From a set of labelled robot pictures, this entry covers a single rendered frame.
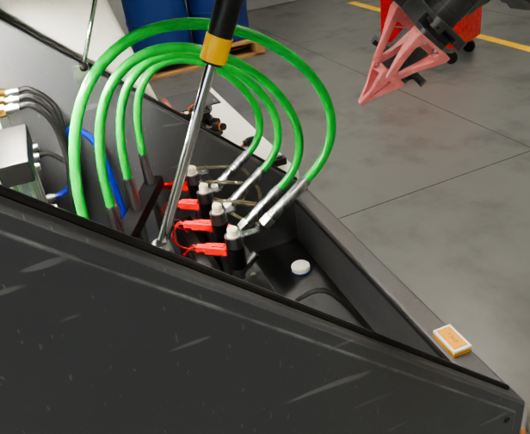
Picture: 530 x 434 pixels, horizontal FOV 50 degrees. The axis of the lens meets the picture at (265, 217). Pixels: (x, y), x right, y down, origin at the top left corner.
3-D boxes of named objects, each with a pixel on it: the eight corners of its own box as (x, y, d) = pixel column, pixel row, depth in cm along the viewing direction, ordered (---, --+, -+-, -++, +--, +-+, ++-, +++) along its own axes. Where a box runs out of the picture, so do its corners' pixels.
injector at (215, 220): (256, 306, 104) (240, 208, 93) (231, 316, 103) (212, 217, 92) (251, 298, 106) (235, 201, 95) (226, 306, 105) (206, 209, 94)
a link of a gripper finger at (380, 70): (345, 89, 100) (382, 46, 97) (372, 112, 103) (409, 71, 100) (355, 102, 94) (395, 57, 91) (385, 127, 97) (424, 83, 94)
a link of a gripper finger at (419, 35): (378, 77, 74) (433, 19, 69) (360, 49, 79) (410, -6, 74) (409, 101, 77) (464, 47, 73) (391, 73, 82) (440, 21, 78)
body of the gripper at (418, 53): (366, 42, 96) (397, 6, 94) (406, 78, 100) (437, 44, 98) (378, 52, 91) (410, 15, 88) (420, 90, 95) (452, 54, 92)
